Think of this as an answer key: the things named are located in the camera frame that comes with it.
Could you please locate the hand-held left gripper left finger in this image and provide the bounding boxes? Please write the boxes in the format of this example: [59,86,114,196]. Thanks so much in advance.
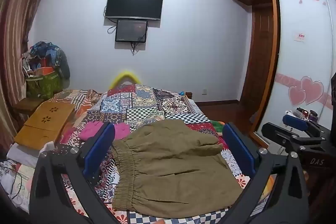
[28,122,126,224]

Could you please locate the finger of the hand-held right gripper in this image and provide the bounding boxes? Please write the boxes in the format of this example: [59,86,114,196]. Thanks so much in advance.
[262,122,326,155]
[282,114,322,135]

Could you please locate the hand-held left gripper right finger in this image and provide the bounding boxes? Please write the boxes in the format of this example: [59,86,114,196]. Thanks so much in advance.
[223,122,311,224]

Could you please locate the olive green pants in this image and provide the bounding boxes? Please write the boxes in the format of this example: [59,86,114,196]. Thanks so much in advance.
[112,119,243,214]

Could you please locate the pink folded garment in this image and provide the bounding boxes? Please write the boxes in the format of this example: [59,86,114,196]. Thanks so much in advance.
[79,120,131,141]

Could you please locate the green cloth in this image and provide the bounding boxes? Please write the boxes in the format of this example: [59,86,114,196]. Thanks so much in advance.
[210,120,226,133]

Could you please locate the orange striped bedding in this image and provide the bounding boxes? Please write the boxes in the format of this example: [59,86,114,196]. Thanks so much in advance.
[51,89,103,115]

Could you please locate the wooden lap desk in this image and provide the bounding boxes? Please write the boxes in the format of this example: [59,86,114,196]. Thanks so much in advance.
[14,102,76,150]

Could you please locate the patchwork printed blanket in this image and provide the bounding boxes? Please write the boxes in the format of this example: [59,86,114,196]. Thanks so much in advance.
[52,84,265,224]

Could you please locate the brown wooden door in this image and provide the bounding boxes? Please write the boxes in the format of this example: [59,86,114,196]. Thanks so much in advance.
[240,3,276,110]

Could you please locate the white pillow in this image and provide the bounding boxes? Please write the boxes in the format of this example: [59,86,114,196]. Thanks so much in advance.
[7,140,55,170]

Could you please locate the yellow curved object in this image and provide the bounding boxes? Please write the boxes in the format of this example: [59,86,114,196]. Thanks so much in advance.
[110,71,141,88]

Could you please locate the wooden nightstand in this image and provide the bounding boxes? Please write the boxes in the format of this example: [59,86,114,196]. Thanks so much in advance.
[13,98,44,117]

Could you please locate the green patterned bag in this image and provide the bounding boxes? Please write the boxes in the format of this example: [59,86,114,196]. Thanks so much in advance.
[26,69,63,100]

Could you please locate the pile of mixed clothes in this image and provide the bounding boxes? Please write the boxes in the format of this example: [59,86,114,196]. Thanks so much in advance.
[22,41,71,81]

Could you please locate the striped brown curtain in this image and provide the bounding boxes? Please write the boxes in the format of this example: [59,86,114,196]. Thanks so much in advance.
[0,0,56,153]

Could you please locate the dark cable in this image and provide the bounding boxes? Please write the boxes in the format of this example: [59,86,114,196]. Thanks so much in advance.
[0,161,30,205]

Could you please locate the small black wall monitor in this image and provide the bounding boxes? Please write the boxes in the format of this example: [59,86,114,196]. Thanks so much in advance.
[115,19,148,43]

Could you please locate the wall-mounted black television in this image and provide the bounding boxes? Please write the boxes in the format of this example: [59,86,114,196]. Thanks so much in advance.
[104,0,164,22]

